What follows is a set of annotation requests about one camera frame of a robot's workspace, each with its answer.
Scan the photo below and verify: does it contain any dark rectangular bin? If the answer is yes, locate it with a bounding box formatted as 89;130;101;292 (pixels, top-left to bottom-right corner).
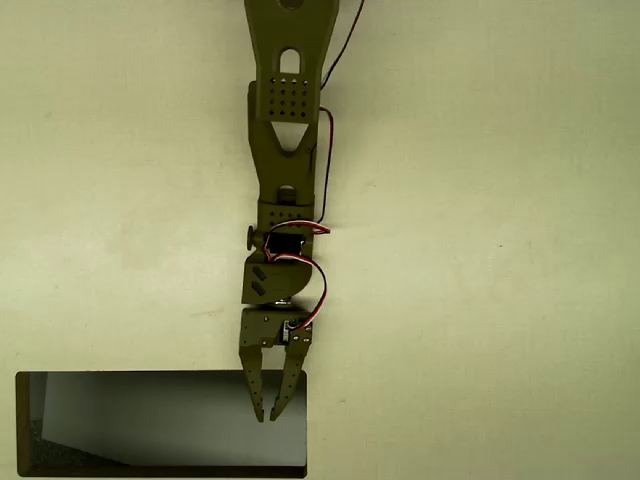
14;369;309;480

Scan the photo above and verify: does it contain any red white black servo cable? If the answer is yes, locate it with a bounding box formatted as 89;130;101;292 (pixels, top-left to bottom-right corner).
262;219;333;335

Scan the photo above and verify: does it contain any red and black arm cable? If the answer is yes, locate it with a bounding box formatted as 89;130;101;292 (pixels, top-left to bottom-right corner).
310;0;366;226

